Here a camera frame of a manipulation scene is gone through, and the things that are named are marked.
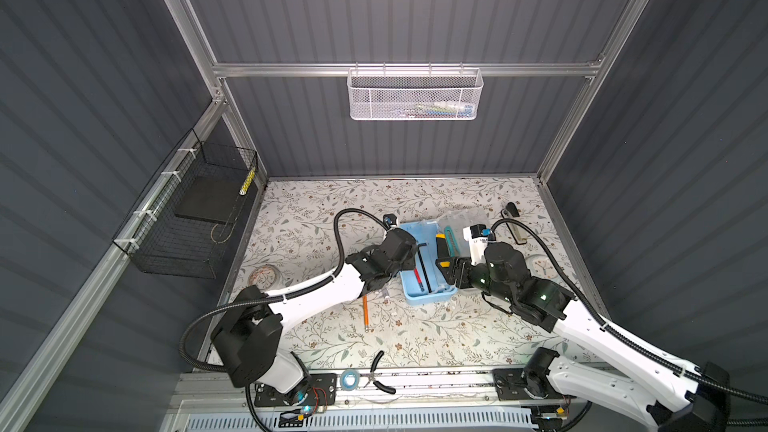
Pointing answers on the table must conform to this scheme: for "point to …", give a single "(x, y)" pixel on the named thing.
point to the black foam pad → (213, 198)
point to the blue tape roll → (350, 380)
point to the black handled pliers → (371, 375)
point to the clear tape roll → (265, 276)
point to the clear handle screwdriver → (386, 293)
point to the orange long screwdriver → (366, 311)
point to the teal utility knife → (452, 242)
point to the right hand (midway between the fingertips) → (446, 264)
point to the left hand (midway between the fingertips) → (409, 249)
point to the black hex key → (423, 267)
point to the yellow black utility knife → (442, 252)
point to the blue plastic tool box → (424, 282)
